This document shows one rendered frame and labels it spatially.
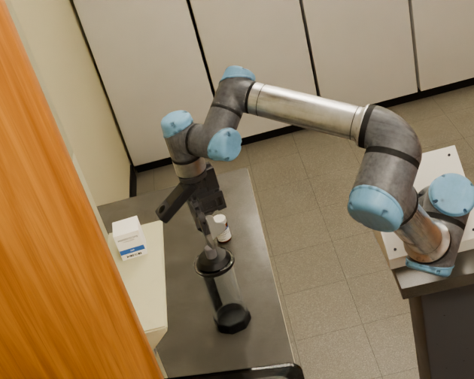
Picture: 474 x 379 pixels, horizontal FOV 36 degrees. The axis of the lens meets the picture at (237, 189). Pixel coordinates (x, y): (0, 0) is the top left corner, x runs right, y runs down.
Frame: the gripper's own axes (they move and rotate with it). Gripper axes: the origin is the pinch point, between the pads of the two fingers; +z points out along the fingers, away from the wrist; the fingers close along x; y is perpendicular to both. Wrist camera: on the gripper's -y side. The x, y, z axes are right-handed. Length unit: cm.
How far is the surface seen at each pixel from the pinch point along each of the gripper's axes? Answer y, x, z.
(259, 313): 7.8, -2.1, 30.0
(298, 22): 126, 227, 52
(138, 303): -22, -47, -27
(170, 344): -18.0, 1.7, 30.0
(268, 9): 111, 231, 39
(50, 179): -26, -62, -64
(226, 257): 3.3, -2.8, 6.3
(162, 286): -17, -45, -27
